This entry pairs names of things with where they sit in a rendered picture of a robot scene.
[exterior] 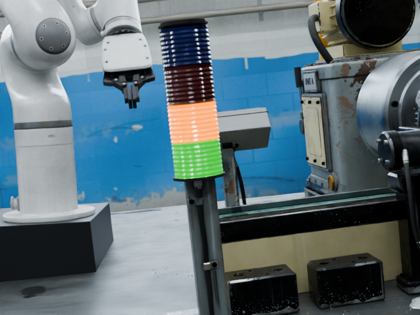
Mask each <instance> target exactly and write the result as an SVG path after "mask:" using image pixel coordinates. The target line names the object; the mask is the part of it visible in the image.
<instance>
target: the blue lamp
mask: <svg viewBox="0 0 420 315"><path fill-rule="evenodd" d="M208 33H209V31H208V26H183V27H174V28H169V29H163V30H160V31H159V34H160V35H159V37H160V43H161V45H160V46H161V52H162V53H161V55H162V64H163V68H164V69H165V68H173V67H178V66H189V65H196V64H211V63H212V61H211V59H212V57H211V52H210V50H211V48H210V43H209V42H210V40H209V34H208Z"/></svg>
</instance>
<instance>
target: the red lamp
mask: <svg viewBox="0 0 420 315"><path fill-rule="evenodd" d="M163 71H164V74H163V75H164V80H165V82H164V83H165V89H166V91H165V92H166V97H167V99H166V101H167V106H179V105H186V104H197V103H208V102H213V101H215V100H216V98H215V96H216V95H215V90H214V87H215V86H214V81H213V79H214V78H213V68H212V64H196V65H189V66H178V67H169V68H165V69H163Z"/></svg>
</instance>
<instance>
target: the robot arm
mask: <svg viewBox="0 0 420 315"><path fill-rule="evenodd" d="M0 9H1V11H2V13H3V14H4V16H5V17H6V19H7V21H8V23H9V25H8V26H7V27H6V28H5V30H4V31H3V33H2V36H1V40H0V63H1V69H2V75H3V77H4V81H5V83H6V87H7V90H8V93H9V96H10V98H11V102H12V111H13V121H14V129H15V130H14V139H15V148H16V166H17V183H18V193H19V196H18V197H17V198H14V196H11V209H12V210H13V209H17V210H16V211H11V212H7V213H5V214H3V215H2V216H3V221H6V222H9V223H46V222H54V221H65V220H70V219H77V218H83V217H86V216H90V215H93V214H94V213H95V207H92V206H85V205H78V195H77V185H76V167H75V156H74V138H73V119H72V111H71V103H70V101H69V98H68V95H67V93H66V91H65V89H64V87H63V85H62V82H61V80H60V77H59V74H58V68H57V67H59V66H61V65H62V64H64V63H65V62H66V61H67V60H68V59H69V58H70V57H71V55H72V54H73V52H74V49H75V47H76V37H77V38H78V39H79V40H80V41H81V42H82V43H83V44H84V45H87V46H92V45H94V44H97V43H99V42H101V41H102V70H103V74H104V77H103V85H104V86H114V87H115V88H117V89H119V90H120V91H122V93H123V94H124V101H125V104H127V103H128V104H129V109H132V108H134V109H137V103H138V102H140V100H139V90H140V89H141V88H142V87H143V86H144V85H145V83H149V82H151V81H155V79H156V78H155V74H154V72H153V70H152V67H153V63H152V59H151V54H150V51H149V46H148V43H147V41H146V38H145V37H144V35H143V32H142V27H141V20H140V15H139V8H138V0H97V2H96V3H95V4H94V5H93V6H91V7H89V8H87V9H86V7H85V6H84V4H83V2H82V1H81V0H57V1H56V0H0ZM127 83H132V85H131V88H130V86H129V85H128V84H127ZM131 96H132V97H131Z"/></svg>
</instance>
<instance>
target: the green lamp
mask: <svg viewBox="0 0 420 315"><path fill-rule="evenodd" d="M219 141H220V139H219V138H218V139H214V140H210V141H202V142H191V143H182V144H173V143H172V144H171V146H172V148H171V149H172V155H173V157H172V158H173V159H174V160H173V163H174V172H175V173H174V175H175V178H177V179H192V178H204V177H209V176H215V175H218V174H222V173H223V168H222V166H223V164H222V161H223V160H222V159H221V158H222V156H221V147H220V144H221V143H220V142H219Z"/></svg>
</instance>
